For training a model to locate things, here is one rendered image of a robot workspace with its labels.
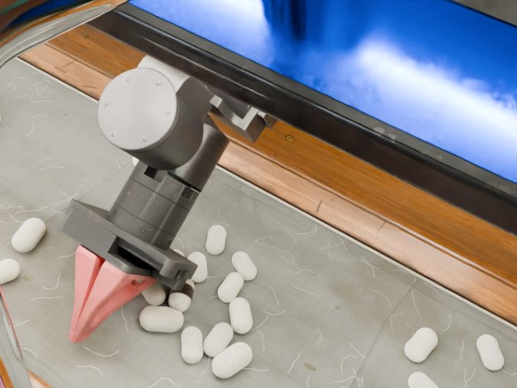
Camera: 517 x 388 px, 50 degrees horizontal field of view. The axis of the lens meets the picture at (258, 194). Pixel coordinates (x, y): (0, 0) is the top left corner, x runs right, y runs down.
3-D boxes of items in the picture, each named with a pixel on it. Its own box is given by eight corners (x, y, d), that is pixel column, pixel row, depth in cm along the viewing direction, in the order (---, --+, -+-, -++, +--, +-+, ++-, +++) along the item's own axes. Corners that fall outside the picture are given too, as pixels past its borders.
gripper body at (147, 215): (161, 282, 41) (211, 195, 41) (57, 218, 44) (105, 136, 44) (189, 285, 47) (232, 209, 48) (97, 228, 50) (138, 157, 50)
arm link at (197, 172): (243, 138, 48) (190, 111, 50) (221, 111, 41) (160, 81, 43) (203, 207, 48) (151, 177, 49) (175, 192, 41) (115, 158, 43)
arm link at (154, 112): (298, 93, 47) (218, 46, 49) (271, 28, 36) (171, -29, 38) (216, 210, 46) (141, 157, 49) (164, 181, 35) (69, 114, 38)
